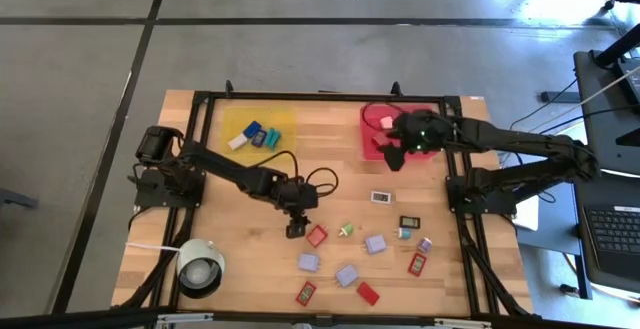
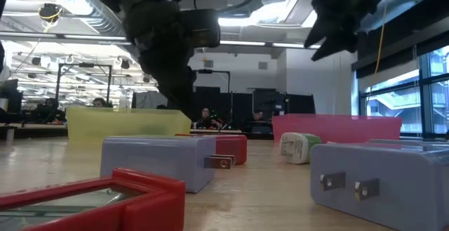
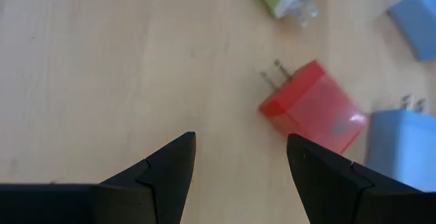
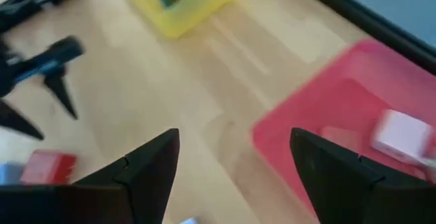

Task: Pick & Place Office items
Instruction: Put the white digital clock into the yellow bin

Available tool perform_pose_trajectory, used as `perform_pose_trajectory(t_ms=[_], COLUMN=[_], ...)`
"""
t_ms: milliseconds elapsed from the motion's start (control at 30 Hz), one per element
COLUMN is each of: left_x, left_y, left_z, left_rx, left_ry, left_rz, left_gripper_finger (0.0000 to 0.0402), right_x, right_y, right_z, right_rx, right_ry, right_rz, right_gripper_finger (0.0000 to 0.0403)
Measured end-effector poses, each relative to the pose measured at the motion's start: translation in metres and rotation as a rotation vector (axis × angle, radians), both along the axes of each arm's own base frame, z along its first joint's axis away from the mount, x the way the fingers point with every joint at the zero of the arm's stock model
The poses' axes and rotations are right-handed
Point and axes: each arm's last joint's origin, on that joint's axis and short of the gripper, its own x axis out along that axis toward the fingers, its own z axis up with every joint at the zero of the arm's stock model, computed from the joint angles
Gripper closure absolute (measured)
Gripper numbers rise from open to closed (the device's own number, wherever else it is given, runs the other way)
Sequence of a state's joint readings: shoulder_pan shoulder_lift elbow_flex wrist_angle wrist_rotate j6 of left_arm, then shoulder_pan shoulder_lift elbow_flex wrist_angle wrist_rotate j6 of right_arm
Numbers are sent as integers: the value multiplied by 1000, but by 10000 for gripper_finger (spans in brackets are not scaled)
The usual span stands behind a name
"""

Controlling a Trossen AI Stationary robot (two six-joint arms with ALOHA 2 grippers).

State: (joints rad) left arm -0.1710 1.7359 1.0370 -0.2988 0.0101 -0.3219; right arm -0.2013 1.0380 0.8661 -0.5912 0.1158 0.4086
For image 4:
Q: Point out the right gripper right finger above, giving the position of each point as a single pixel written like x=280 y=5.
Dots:
x=340 y=190

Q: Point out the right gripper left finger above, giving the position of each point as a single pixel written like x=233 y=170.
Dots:
x=146 y=183

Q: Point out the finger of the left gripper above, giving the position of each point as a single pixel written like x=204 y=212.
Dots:
x=17 y=120
x=61 y=94

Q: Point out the small blue white charger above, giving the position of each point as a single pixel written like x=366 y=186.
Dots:
x=189 y=221

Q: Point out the red wall charger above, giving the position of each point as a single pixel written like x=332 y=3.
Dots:
x=47 y=167

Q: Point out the pale pink wall charger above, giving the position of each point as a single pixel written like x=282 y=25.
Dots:
x=402 y=135

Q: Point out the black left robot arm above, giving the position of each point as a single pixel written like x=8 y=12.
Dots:
x=20 y=9

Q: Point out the black aluminium table frame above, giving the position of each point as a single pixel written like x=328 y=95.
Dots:
x=374 y=26

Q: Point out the red translucent plastic bin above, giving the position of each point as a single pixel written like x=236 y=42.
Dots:
x=306 y=108

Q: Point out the yellow translucent plastic bin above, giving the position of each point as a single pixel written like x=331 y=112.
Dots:
x=204 y=9

